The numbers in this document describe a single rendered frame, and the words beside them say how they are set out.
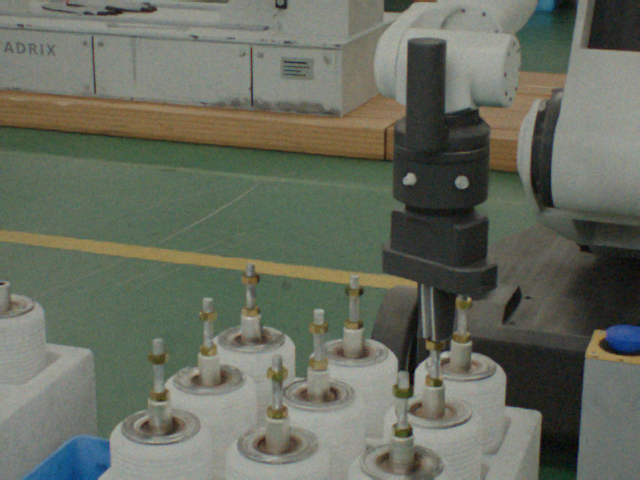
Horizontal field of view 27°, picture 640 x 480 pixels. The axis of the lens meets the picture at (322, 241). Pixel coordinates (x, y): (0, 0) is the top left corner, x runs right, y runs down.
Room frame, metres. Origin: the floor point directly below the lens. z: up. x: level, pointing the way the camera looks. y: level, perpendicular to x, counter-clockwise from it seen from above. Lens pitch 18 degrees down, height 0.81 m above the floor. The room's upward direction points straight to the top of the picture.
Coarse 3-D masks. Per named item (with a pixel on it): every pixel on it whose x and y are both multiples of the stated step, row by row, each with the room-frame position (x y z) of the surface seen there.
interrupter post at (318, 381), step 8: (328, 368) 1.25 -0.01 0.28; (312, 376) 1.24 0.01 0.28; (320, 376) 1.24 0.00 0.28; (328, 376) 1.24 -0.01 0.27; (312, 384) 1.24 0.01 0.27; (320, 384) 1.24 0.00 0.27; (328, 384) 1.24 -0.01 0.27; (312, 392) 1.24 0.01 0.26; (320, 392) 1.24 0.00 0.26; (328, 392) 1.24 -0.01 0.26; (320, 400) 1.24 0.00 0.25
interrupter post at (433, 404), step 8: (424, 384) 1.21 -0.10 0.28; (424, 392) 1.21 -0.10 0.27; (432, 392) 1.20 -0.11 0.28; (440, 392) 1.20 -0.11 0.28; (424, 400) 1.21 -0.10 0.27; (432, 400) 1.20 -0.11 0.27; (440, 400) 1.20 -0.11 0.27; (424, 408) 1.21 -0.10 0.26; (432, 408) 1.20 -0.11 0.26; (440, 408) 1.20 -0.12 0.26; (432, 416) 1.20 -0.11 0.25; (440, 416) 1.20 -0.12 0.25
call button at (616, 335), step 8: (608, 328) 1.24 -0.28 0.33; (616, 328) 1.24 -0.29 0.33; (624, 328) 1.24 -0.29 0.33; (632, 328) 1.24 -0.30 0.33; (608, 336) 1.22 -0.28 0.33; (616, 336) 1.22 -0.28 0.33; (624, 336) 1.22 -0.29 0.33; (632, 336) 1.22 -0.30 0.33; (616, 344) 1.21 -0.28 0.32; (624, 344) 1.21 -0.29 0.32; (632, 344) 1.21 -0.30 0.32
